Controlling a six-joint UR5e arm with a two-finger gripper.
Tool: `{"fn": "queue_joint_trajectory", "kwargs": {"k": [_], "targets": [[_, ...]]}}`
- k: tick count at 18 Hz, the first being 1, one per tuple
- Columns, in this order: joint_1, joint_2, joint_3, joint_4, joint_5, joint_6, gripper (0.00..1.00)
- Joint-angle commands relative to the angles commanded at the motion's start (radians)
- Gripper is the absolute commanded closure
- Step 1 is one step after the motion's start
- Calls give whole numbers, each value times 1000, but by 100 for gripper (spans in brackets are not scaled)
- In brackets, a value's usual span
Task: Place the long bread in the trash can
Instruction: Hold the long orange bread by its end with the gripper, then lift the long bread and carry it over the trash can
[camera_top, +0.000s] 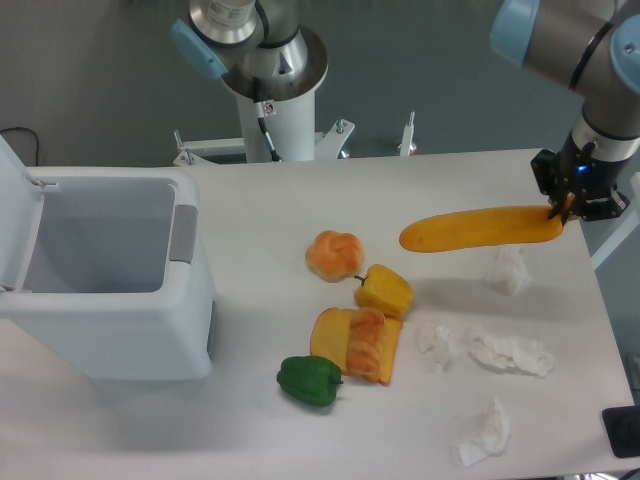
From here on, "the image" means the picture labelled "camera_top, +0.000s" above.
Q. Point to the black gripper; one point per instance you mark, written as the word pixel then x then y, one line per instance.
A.
pixel 580 180

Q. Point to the long orange baguette bread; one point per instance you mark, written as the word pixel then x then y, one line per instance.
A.
pixel 480 228

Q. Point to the yellow bell pepper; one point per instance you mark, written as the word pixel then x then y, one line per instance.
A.
pixel 384 289

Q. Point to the small croissant bread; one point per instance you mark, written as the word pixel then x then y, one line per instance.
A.
pixel 365 343

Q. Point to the toast bread slice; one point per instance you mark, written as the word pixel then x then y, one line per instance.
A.
pixel 329 338

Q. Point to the green bell pepper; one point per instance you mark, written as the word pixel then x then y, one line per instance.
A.
pixel 312 380

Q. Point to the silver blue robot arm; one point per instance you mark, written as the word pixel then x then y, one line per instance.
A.
pixel 598 60

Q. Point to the round knotted bread roll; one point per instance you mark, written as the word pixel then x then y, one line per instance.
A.
pixel 334 256

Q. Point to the white trash can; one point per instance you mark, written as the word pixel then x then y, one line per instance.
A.
pixel 105 267

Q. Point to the white table leg right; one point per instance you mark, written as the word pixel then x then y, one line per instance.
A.
pixel 621 230

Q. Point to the crumpled tissue upper right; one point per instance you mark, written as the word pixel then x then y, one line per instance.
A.
pixel 508 274

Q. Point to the crumpled tissue large middle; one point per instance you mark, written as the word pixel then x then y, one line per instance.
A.
pixel 514 353

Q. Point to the crumpled tissue small middle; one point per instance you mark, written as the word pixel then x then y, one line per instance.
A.
pixel 439 347

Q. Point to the black device right edge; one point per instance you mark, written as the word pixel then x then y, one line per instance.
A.
pixel 622 428

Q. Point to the crumpled tissue bottom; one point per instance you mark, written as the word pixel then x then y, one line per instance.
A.
pixel 481 436

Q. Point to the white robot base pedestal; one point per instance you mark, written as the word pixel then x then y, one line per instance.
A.
pixel 270 62

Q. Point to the white table frame bracket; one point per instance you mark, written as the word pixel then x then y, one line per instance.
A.
pixel 327 145

